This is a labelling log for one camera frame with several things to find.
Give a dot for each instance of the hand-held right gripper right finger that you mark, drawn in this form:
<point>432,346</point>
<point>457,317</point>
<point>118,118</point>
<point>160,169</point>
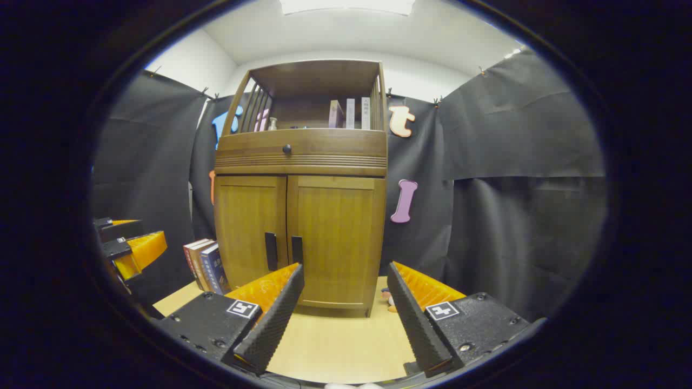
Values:
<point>413,324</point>

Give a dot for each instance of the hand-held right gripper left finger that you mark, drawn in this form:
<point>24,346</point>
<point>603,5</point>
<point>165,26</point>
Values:
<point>275,319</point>

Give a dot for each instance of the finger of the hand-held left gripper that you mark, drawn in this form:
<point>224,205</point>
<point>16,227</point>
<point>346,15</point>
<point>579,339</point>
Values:
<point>121,229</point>
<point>140,251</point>

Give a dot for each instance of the wooden cabinet door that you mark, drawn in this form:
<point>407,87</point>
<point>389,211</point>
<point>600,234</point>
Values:
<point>246,227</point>
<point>340,232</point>

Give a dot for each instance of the wooden double-door shoe cabinet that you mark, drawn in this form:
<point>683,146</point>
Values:
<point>316,78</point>

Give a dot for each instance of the small toy figure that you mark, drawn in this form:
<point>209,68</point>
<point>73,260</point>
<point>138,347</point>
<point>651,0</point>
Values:
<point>386,296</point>

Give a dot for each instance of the red standing book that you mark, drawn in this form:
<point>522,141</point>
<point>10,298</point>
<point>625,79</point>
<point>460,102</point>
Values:
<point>190,258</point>

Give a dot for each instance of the brown standing book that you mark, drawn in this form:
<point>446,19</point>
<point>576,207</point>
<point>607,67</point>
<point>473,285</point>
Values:
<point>198,260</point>

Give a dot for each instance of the blue standing book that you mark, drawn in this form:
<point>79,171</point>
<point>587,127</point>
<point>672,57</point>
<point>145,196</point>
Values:
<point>214,270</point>

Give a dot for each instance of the wooden drawer with black knob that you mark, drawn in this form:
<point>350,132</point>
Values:
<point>335,143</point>

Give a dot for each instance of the purple shelf book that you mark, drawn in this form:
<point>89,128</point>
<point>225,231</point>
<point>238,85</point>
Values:
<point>335,114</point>

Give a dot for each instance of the black backdrop cloth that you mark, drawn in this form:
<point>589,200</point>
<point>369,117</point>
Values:
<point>513,135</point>

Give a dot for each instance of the grey shelf book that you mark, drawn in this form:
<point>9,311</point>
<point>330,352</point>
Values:
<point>350,113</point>

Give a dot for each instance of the large ceiling light panel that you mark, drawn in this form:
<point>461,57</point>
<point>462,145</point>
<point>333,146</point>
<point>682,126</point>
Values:
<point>346,5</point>

